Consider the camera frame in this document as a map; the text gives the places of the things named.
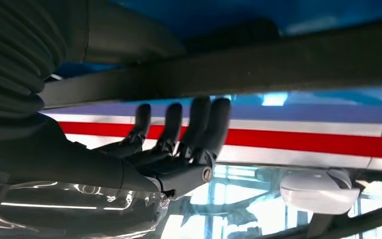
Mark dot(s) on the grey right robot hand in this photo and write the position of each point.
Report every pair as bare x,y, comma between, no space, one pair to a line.
62,165

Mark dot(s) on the white car with red stripe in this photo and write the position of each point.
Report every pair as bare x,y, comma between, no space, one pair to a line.
309,142

